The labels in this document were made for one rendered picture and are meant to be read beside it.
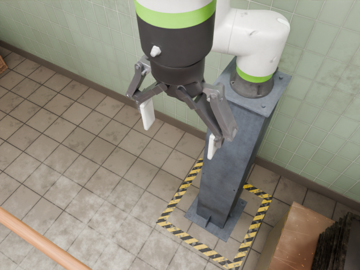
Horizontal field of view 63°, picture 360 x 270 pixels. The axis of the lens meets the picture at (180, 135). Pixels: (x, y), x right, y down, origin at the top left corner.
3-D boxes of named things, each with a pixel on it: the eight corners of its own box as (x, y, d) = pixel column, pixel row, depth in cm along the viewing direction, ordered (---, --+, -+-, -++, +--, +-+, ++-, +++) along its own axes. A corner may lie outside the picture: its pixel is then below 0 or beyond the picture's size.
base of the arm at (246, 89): (253, 46, 112) (256, 32, 107) (290, 59, 108) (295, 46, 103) (222, 87, 100) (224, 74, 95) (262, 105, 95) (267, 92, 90)
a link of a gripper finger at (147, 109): (142, 107, 51) (139, 105, 51) (147, 130, 56) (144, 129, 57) (152, 96, 52) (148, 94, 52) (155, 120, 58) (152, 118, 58)
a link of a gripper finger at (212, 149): (217, 123, 48) (221, 125, 48) (214, 145, 54) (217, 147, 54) (209, 136, 47) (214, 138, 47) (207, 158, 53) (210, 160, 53)
